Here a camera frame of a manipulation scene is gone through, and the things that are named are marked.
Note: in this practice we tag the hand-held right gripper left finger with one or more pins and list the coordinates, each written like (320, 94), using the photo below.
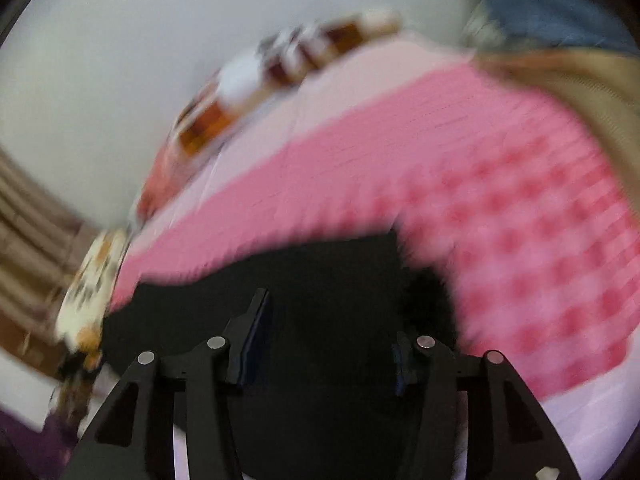
(252, 342)

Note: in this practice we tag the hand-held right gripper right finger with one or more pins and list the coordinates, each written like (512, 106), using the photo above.
(400, 367)

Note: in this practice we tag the black pants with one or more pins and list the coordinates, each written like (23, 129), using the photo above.
(325, 300)

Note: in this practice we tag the white floral pillow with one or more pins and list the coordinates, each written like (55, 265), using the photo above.
(92, 280)

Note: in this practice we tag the pink and white bedsheet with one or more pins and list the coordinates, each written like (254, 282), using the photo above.
(500, 185)

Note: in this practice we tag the purple printed cloth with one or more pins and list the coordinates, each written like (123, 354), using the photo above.
(40, 450)

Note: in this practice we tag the brown striped curtain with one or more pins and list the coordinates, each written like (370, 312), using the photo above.
(30, 250)

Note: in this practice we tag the pink checkered pillow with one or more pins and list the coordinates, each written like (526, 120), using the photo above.
(235, 95)

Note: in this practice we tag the tan cloth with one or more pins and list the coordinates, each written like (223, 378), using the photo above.
(600, 90)

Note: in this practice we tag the blue cloth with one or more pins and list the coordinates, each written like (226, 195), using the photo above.
(545, 5)

